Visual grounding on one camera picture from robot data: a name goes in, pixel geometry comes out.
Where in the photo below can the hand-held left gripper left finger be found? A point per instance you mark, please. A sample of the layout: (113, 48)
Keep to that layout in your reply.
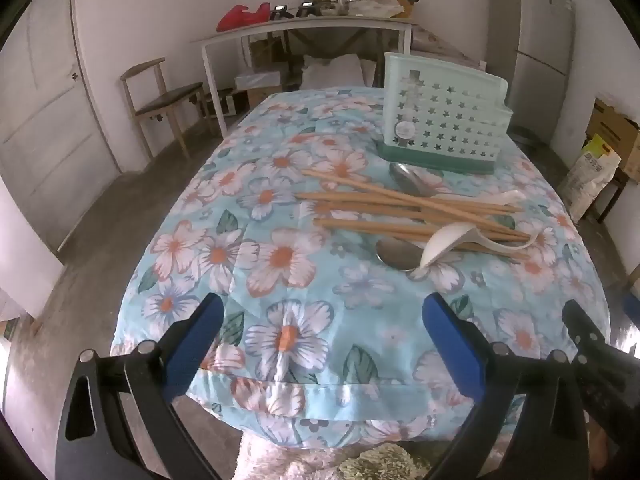
(192, 345)

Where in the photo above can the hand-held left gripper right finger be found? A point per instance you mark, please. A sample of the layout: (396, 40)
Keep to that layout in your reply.
(452, 350)

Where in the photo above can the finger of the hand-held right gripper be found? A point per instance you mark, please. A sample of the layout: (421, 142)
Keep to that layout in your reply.
(632, 310)
(582, 325)

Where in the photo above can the white ceramic spoon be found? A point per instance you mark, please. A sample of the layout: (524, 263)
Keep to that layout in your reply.
(500, 200)
(442, 242)

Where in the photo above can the metal spoon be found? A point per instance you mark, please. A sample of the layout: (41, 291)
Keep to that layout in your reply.
(397, 255)
(407, 177)

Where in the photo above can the bunch of wooden chopsticks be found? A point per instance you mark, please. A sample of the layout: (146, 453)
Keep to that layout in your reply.
(380, 205)

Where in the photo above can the mint green utensil holder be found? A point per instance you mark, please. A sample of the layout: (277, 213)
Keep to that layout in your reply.
(450, 120)

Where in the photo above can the floral blue blanket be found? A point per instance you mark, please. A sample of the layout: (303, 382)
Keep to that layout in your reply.
(300, 310)

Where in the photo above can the white printed sack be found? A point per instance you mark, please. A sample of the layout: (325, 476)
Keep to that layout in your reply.
(590, 175)

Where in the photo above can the fluffy pale rug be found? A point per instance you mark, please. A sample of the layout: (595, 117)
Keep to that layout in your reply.
(290, 465)

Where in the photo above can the large cardboard box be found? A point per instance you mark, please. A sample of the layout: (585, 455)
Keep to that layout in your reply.
(620, 135)

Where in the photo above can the wooden chair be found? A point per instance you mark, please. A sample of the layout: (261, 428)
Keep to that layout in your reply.
(170, 97)

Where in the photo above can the white door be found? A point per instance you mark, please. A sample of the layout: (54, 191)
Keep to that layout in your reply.
(50, 135)

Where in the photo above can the small cardboard box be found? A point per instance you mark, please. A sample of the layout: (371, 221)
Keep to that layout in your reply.
(265, 97)

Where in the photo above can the grey refrigerator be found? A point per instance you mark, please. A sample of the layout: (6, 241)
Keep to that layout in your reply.
(540, 35)

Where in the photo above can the white pillow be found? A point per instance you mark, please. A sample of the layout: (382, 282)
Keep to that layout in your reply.
(330, 72)

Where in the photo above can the patterned mattress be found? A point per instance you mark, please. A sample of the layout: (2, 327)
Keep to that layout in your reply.
(445, 45)

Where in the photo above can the red plastic bag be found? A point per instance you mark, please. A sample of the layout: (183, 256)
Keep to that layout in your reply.
(240, 17)

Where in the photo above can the long white table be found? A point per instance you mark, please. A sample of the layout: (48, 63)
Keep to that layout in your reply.
(300, 22)

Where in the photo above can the black device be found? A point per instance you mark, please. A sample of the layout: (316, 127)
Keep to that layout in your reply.
(307, 10)
(280, 12)

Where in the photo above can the clear plastic bag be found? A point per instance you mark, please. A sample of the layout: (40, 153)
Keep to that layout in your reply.
(375, 7)

